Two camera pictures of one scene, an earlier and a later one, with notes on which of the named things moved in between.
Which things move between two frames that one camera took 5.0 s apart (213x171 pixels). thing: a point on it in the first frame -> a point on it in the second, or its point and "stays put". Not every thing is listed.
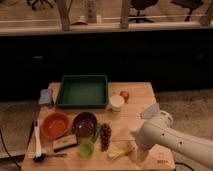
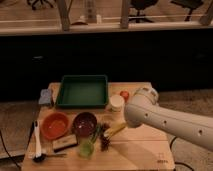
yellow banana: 118,152 -> 114,129
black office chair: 140,5 stays put
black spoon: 43,157 stays put
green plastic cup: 85,149 stays put
